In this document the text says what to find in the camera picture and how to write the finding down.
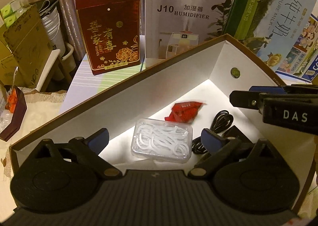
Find plaid tablecloth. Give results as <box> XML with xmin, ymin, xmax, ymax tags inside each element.
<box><xmin>59</xmin><ymin>56</ymin><xmax>145</xmax><ymax>114</ymax></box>

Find brown cardboard box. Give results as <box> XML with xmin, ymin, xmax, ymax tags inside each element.
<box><xmin>0</xmin><ymin>5</ymin><xmax>53</xmax><ymax>88</ymax></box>

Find black shaver box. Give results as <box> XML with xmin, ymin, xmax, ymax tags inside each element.
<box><xmin>222</xmin><ymin>125</ymin><xmax>252</xmax><ymax>143</ymax></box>

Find green blue milk carton box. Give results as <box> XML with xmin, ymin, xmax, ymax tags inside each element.
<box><xmin>224</xmin><ymin>0</ymin><xmax>317</xmax><ymax>71</ymax></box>

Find black cable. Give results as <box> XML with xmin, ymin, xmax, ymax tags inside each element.
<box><xmin>191</xmin><ymin>109</ymin><xmax>235</xmax><ymax>156</ymax></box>

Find dark red hexagonal tray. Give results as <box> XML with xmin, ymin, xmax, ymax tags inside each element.
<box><xmin>1</xmin><ymin>86</ymin><xmax>27</xmax><ymax>142</ymax></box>

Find clear floss pick box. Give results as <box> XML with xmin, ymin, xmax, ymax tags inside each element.
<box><xmin>130</xmin><ymin>118</ymin><xmax>193</xmax><ymax>164</ymax></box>

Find blue cartoon milk box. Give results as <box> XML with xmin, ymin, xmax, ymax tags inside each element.
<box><xmin>276</xmin><ymin>15</ymin><xmax>318</xmax><ymax>82</ymax></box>

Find red snack packet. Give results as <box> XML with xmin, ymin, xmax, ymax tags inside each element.
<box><xmin>164</xmin><ymin>101</ymin><xmax>205</xmax><ymax>123</ymax></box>

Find green tissue packs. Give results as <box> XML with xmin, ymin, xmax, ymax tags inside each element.
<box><xmin>1</xmin><ymin>0</ymin><xmax>26</xmax><ymax>28</ymax></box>

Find crumpled white plastic bag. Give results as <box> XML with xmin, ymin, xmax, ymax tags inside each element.
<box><xmin>0</xmin><ymin>85</ymin><xmax>13</xmax><ymax>132</ymax></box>

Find brown open storage box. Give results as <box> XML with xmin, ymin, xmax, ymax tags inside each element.
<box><xmin>10</xmin><ymin>35</ymin><xmax>315</xmax><ymax>211</ymax></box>

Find dark red gift box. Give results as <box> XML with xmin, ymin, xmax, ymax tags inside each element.
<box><xmin>75</xmin><ymin>0</ymin><xmax>141</xmax><ymax>75</ymax></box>

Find white bucket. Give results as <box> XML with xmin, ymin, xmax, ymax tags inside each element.
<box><xmin>36</xmin><ymin>0</ymin><xmax>76</xmax><ymax>72</ymax></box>

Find white humidifier box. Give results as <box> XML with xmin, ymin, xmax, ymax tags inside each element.
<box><xmin>144</xmin><ymin>0</ymin><xmax>233</xmax><ymax>59</ymax></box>

